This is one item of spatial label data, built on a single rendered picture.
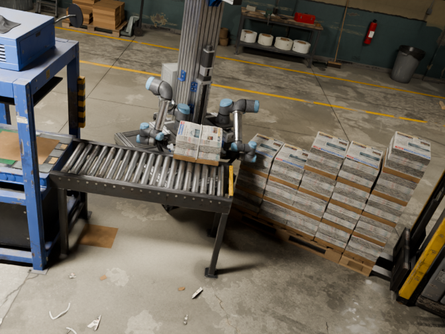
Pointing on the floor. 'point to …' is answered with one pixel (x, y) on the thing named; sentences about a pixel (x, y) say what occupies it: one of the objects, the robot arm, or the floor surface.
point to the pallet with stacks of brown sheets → (100, 16)
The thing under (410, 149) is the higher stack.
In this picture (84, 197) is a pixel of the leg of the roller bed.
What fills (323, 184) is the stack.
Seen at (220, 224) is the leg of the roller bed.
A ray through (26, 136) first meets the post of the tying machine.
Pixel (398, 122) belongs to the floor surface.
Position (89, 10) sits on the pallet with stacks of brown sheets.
